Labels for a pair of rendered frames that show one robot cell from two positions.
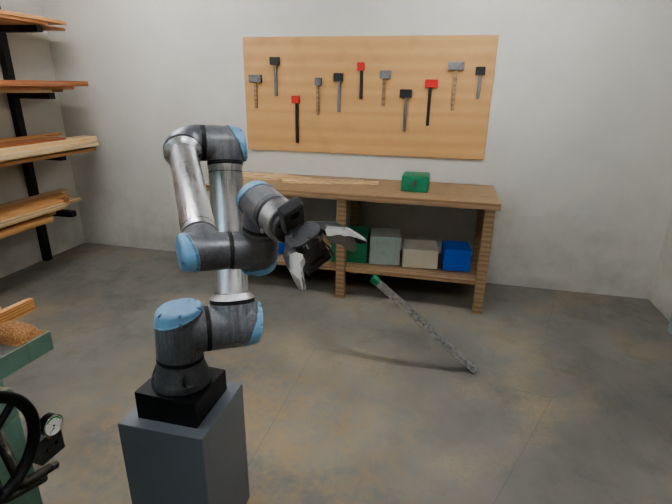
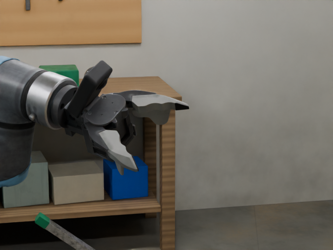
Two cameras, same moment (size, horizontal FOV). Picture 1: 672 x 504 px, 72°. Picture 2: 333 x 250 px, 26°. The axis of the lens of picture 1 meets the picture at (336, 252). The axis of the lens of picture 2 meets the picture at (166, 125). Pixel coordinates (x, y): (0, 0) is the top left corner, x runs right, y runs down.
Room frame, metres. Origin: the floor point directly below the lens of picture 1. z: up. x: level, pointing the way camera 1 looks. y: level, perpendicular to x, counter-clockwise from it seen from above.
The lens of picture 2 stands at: (-0.19, 0.44, 1.54)
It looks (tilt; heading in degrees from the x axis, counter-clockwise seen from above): 13 degrees down; 336
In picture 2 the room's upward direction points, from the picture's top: straight up
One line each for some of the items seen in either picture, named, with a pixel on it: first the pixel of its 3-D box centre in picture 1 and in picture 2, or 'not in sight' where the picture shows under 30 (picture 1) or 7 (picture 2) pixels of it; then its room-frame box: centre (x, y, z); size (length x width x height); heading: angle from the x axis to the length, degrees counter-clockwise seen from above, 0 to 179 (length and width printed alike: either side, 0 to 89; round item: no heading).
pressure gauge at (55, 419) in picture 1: (49, 426); not in sight; (1.07, 0.81, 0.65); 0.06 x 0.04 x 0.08; 163
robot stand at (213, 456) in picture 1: (191, 464); not in sight; (1.32, 0.52, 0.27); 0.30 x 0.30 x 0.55; 77
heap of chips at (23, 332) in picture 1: (12, 329); not in sight; (1.15, 0.92, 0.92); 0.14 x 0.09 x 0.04; 73
